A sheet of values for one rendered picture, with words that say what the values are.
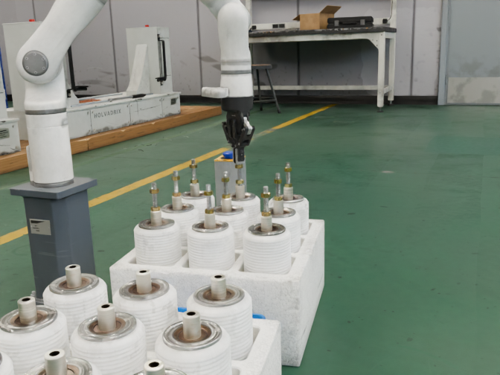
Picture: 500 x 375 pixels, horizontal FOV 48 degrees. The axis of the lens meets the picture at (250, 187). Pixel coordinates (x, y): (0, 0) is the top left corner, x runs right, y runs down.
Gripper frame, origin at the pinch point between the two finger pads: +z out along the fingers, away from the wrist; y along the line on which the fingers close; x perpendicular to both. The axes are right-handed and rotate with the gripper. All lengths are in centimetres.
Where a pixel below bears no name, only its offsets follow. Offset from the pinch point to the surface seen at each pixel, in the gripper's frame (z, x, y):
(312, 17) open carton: -53, -266, 348
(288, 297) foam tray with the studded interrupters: 21.0, 8.5, -34.9
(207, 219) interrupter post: 8.4, 16.8, -18.1
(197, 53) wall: -22, -209, 499
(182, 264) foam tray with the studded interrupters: 17.7, 22.0, -16.3
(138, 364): 15, 43, -53
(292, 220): 11.0, -1.2, -21.4
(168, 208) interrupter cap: 10.3, 18.5, -0.1
